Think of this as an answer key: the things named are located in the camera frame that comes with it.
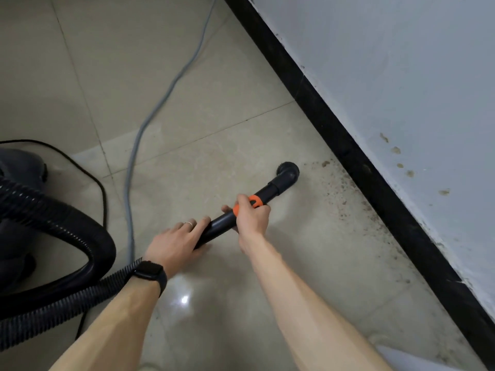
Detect black power cord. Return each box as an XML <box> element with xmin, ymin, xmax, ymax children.
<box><xmin>0</xmin><ymin>139</ymin><xmax>109</xmax><ymax>341</ymax></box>

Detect person's left hand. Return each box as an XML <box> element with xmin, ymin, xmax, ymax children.
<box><xmin>142</xmin><ymin>216</ymin><xmax>212</xmax><ymax>281</ymax></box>

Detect black vacuum hose with nozzle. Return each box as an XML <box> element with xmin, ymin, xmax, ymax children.
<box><xmin>0</xmin><ymin>161</ymin><xmax>301</xmax><ymax>352</ymax></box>

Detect black baseboard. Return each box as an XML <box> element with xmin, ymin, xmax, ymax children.
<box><xmin>221</xmin><ymin>0</ymin><xmax>495</xmax><ymax>371</ymax></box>

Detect grey cable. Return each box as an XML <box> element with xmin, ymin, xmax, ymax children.
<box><xmin>123</xmin><ymin>0</ymin><xmax>218</xmax><ymax>266</ymax></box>

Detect person's right forearm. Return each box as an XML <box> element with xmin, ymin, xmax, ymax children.
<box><xmin>241</xmin><ymin>235</ymin><xmax>393</xmax><ymax>371</ymax></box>

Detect grey vacuum cleaner orange knobs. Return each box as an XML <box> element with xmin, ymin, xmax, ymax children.
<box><xmin>0</xmin><ymin>147</ymin><xmax>50</xmax><ymax>295</ymax></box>

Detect light grey trousers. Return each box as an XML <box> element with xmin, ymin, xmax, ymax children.
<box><xmin>375</xmin><ymin>343</ymin><xmax>463</xmax><ymax>371</ymax></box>

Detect person's right hand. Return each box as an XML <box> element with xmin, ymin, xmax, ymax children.
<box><xmin>221</xmin><ymin>194</ymin><xmax>272</xmax><ymax>256</ymax></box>

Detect black smartwatch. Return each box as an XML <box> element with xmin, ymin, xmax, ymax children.
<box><xmin>132</xmin><ymin>260</ymin><xmax>169</xmax><ymax>298</ymax></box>

